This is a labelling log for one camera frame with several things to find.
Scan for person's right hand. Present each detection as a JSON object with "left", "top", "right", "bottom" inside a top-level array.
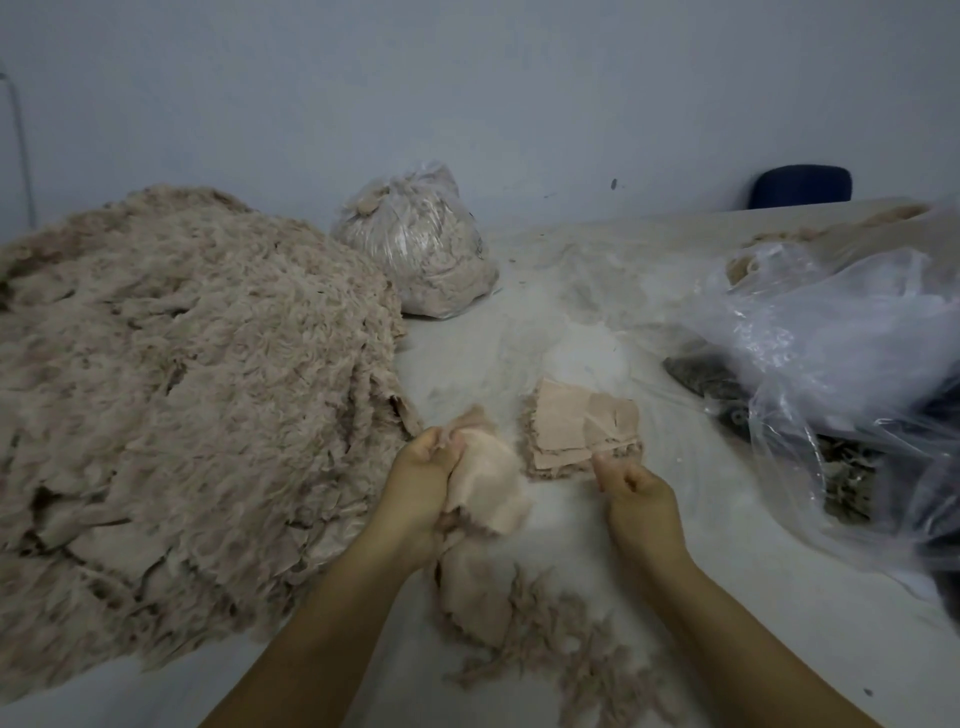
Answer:
[{"left": 588, "top": 448, "right": 693, "bottom": 575}]

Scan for person's left hand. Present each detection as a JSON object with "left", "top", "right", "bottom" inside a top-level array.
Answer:
[{"left": 357, "top": 423, "right": 471, "bottom": 572}]

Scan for beige fabric piece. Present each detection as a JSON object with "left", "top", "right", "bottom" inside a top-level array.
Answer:
[{"left": 432, "top": 405, "right": 539, "bottom": 651}]

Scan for stack of sorted beige pieces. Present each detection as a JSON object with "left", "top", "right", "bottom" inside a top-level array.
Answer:
[{"left": 519, "top": 376, "right": 648, "bottom": 483}]

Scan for large pile beige fabric scraps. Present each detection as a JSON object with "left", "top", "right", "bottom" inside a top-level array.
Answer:
[{"left": 0, "top": 184, "right": 425, "bottom": 701}]

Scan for person's left forearm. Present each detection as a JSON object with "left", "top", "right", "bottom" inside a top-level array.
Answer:
[{"left": 199, "top": 543, "right": 440, "bottom": 728}]

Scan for person's right forearm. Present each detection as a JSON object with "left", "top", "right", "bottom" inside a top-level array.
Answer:
[{"left": 634, "top": 543, "right": 882, "bottom": 728}]

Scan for beige fur pile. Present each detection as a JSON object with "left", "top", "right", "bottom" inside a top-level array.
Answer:
[{"left": 726, "top": 202, "right": 935, "bottom": 290}]

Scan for beige frayed thread scraps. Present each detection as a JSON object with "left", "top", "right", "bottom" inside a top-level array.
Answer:
[{"left": 450, "top": 562, "right": 680, "bottom": 728}]

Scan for clear bag of beige scraps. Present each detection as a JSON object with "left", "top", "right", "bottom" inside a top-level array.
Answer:
[{"left": 331, "top": 160, "right": 503, "bottom": 323}]

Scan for large clear plastic bag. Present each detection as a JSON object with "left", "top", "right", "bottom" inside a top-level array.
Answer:
[{"left": 678, "top": 237, "right": 960, "bottom": 599}]

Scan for blue chair back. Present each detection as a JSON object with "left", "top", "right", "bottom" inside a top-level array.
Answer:
[{"left": 747, "top": 162, "right": 857, "bottom": 212}]

